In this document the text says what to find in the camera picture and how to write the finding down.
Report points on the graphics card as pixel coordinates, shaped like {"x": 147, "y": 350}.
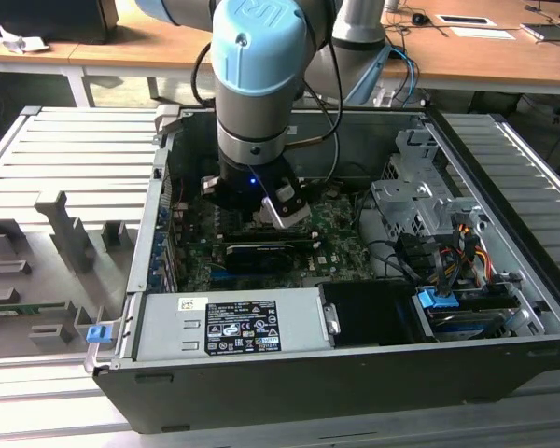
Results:
{"x": 261, "y": 259}

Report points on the grey parts rack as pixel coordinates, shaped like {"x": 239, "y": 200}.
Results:
{"x": 37, "y": 261}

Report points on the dark notebook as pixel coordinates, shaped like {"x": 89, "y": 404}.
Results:
{"x": 550, "y": 32}

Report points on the green RAM stick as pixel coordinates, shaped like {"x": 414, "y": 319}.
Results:
{"x": 23, "y": 307}

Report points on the black computer mouse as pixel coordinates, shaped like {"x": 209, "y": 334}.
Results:
{"x": 420, "y": 18}

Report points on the grey case latch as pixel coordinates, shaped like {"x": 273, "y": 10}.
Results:
{"x": 168, "y": 119}

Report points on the white framed tablet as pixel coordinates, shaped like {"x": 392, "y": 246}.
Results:
{"x": 466, "y": 20}

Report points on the green motherboard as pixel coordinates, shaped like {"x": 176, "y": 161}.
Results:
{"x": 336, "y": 242}

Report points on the blue expansion slot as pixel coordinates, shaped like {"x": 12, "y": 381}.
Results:
{"x": 219, "y": 276}

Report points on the grey power supply unit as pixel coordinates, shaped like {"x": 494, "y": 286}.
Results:
{"x": 168, "y": 326}

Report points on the crumpled white paper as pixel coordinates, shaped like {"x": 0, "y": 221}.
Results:
{"x": 18, "y": 44}

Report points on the black printed label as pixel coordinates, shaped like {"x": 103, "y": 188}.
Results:
{"x": 242, "y": 326}

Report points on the black and grey PC case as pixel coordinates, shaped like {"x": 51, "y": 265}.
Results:
{"x": 308, "y": 387}

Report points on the black box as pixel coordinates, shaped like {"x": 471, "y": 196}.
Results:
{"x": 51, "y": 18}

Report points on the grey metal disk bay cage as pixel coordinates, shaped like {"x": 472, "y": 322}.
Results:
{"x": 401, "y": 196}

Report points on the white paper sheet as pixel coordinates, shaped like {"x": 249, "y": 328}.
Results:
{"x": 483, "y": 32}

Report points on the blue plastic clip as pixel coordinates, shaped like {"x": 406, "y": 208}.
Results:
{"x": 98, "y": 334}

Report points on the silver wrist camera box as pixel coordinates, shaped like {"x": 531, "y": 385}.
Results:
{"x": 284, "y": 214}

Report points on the wooden desk white frame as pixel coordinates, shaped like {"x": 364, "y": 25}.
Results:
{"x": 121, "y": 42}
{"x": 471, "y": 60}

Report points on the black plastic duct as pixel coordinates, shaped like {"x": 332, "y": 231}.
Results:
{"x": 368, "y": 312}

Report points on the hard disk in blue carrier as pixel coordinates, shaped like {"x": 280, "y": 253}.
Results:
{"x": 436, "y": 298}

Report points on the small silver wrist camera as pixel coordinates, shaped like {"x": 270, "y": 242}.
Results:
{"x": 210, "y": 184}

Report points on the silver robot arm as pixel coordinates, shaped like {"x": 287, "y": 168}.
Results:
{"x": 256, "y": 116}

